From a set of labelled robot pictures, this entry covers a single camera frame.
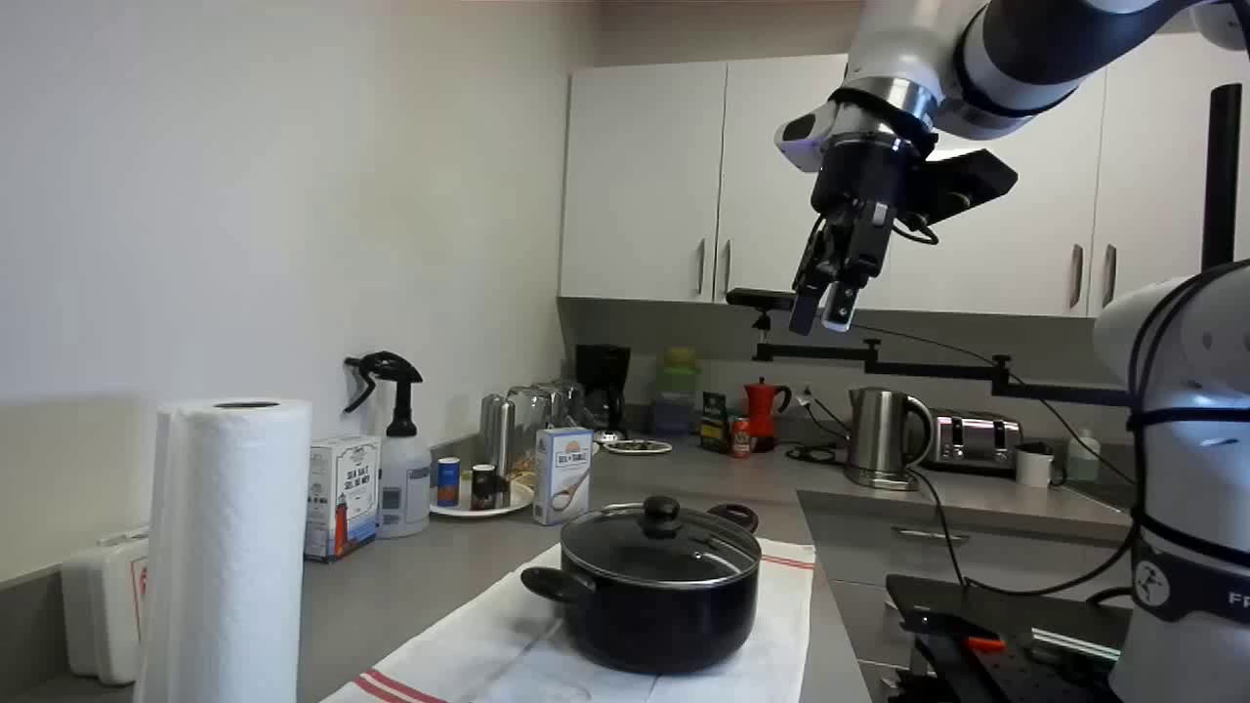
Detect red moka pot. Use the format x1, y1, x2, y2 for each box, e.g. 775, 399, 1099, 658
743, 376, 794, 451

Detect white plate under jars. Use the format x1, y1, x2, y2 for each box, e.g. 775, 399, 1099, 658
424, 480, 538, 523

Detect white cabinet door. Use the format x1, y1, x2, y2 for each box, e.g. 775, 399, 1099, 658
560, 59, 730, 304
867, 72, 1107, 318
1087, 35, 1250, 316
711, 50, 906, 311

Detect white box with red print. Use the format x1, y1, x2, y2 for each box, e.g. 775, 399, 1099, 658
306, 432, 382, 565

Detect black cooking pot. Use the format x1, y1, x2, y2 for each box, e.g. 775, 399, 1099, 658
521, 499, 766, 678

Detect spice jar with blue label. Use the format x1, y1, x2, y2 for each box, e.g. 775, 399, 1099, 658
432, 451, 464, 510

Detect green transparent container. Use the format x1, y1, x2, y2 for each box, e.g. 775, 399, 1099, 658
648, 342, 702, 436

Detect white and blue carton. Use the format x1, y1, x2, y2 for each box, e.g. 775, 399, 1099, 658
527, 425, 599, 527

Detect white towel with red stripes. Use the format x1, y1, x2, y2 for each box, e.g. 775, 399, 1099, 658
320, 533, 822, 703

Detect pale green bottle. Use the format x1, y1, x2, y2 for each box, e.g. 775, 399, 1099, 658
1064, 425, 1107, 492

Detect white paper towel roll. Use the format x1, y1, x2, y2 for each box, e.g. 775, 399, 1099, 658
132, 395, 315, 703

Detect spray bottle with black trigger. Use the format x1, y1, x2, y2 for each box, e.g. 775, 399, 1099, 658
340, 348, 432, 538

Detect silver toaster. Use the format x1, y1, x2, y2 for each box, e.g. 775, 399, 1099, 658
930, 410, 1029, 475

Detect black device with orange button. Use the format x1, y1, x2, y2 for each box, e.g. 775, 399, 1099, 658
884, 568, 1132, 703

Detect dark spice jar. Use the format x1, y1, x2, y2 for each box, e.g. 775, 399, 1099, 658
469, 462, 509, 510

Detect black vertical pole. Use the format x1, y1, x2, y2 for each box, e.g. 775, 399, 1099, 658
1199, 83, 1247, 273

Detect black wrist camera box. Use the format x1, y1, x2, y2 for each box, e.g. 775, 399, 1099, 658
906, 145, 1025, 233

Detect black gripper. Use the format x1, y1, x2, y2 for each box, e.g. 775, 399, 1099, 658
786, 123, 934, 339

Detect small white plate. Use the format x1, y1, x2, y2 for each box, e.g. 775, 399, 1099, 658
599, 432, 677, 462

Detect white napkin container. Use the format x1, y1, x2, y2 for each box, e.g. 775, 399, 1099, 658
60, 527, 152, 689

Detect white cup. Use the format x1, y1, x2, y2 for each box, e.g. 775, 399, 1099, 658
1010, 446, 1056, 492

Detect black coffee machine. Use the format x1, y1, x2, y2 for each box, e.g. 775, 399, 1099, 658
570, 339, 637, 436

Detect stainless steel kettle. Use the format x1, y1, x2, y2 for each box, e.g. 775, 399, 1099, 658
844, 381, 939, 492

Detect steel canisters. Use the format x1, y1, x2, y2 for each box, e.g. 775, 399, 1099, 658
479, 380, 581, 480

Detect glass lid with black knob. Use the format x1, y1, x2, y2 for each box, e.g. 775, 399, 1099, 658
560, 492, 766, 589

